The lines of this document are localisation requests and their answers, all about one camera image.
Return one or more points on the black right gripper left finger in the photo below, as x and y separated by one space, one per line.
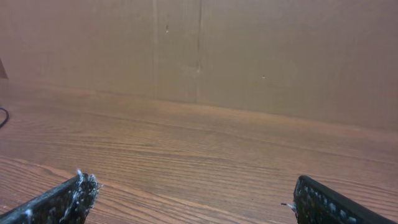
69 202

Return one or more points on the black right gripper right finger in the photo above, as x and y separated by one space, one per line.
315 203

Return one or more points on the cardboard back panel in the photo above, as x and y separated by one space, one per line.
333 61

